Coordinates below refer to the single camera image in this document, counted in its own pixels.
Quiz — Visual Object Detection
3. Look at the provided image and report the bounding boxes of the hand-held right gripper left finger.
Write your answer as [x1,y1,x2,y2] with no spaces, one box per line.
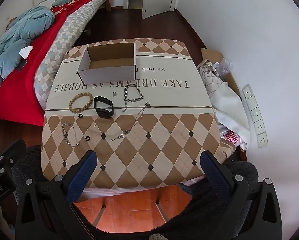
[15,150,98,240]

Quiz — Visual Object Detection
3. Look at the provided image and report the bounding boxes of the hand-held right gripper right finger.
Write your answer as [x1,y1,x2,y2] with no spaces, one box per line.
[200,151,283,240]

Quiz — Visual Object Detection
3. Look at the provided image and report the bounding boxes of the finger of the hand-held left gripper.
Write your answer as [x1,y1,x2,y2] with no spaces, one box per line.
[0,139,27,175]

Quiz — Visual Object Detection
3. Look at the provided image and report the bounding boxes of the thin silver charm bracelet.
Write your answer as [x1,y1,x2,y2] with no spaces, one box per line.
[61,122,80,147]

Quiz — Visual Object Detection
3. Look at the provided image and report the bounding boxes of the black smart band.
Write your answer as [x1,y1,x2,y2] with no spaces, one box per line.
[93,96,115,118]

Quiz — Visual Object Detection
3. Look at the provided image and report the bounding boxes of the wooden bead bracelet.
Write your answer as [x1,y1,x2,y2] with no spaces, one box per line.
[69,92,94,113]

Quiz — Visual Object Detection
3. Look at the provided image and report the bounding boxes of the thick silver chain bracelet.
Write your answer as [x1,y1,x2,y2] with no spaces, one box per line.
[121,84,144,113]

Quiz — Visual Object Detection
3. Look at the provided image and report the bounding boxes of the thin silver pendant necklace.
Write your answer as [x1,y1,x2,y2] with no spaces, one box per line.
[111,101,150,142]

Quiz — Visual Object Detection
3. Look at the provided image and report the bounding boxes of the white cardboard box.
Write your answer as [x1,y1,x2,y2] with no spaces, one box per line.
[76,42,137,82]

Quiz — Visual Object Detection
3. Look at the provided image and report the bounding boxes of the dark fuzzy pants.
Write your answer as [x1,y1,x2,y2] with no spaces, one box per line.
[11,145,260,240]

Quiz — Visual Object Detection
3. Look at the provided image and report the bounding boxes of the red blanket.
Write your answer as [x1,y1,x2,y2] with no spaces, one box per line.
[0,0,107,127]

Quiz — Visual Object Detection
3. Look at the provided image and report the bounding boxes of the metal table leg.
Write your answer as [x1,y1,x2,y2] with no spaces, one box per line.
[155,197,169,222]

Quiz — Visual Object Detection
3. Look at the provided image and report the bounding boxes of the white tote bag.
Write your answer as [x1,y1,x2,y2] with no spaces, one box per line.
[212,80,251,152]

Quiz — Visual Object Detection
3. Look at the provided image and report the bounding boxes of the white power strip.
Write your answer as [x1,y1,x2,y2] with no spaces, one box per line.
[242,84,268,148]

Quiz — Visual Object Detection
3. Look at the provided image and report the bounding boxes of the white quilted cushion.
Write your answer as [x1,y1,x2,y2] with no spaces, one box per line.
[197,59,228,98]

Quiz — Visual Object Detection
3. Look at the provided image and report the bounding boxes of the white paper sheet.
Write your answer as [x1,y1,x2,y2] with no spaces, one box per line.
[19,46,34,58]

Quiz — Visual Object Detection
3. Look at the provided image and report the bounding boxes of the brown diamond printed tablecloth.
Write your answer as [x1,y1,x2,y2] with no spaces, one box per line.
[41,38,227,189]

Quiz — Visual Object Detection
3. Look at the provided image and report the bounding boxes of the clear plastic bag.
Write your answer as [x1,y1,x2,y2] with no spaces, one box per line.
[214,59,235,77]

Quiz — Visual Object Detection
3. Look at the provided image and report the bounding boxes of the flat brown cardboard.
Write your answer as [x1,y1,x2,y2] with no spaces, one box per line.
[201,47,241,95]

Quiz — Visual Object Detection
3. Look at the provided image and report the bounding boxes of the checkered quilt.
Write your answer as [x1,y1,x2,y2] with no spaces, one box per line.
[34,0,110,110]

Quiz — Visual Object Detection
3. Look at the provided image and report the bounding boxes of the blue duvet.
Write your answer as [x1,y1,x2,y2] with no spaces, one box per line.
[0,0,109,113]

